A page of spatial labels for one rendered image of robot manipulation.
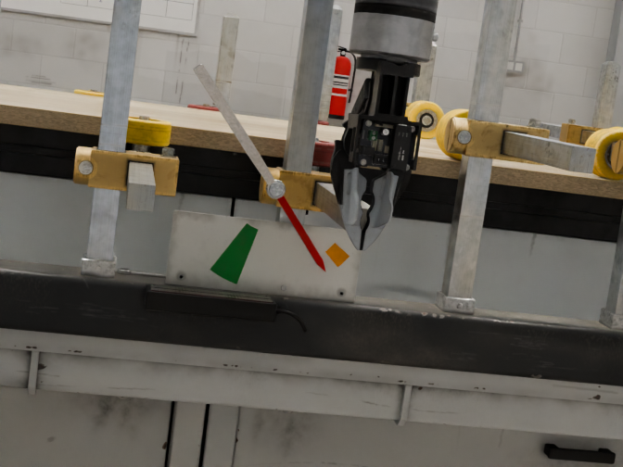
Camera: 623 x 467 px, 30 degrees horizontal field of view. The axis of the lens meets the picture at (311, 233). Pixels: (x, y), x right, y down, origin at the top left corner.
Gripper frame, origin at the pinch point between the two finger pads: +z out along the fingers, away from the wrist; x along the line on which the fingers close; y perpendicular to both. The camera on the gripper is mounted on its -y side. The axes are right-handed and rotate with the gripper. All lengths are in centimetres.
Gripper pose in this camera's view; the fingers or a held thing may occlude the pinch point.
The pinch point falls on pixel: (361, 238)
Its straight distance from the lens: 131.9
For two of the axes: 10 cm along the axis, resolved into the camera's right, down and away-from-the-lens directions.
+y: 1.4, 1.2, -9.8
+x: 9.8, 1.1, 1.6
